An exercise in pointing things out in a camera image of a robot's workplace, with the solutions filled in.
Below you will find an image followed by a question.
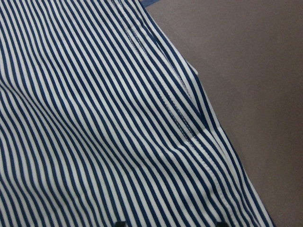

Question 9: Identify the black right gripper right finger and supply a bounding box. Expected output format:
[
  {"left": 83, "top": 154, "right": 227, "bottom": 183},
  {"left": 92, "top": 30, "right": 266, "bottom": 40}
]
[{"left": 217, "top": 222, "right": 229, "bottom": 227}]

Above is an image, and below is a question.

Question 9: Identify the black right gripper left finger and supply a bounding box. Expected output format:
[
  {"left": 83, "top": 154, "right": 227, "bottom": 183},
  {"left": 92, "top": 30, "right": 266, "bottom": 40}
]
[{"left": 115, "top": 221, "right": 125, "bottom": 227}]

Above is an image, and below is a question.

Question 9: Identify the navy white striped polo shirt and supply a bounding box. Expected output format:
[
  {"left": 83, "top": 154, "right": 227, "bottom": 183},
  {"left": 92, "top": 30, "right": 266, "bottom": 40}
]
[{"left": 0, "top": 0, "right": 274, "bottom": 227}]

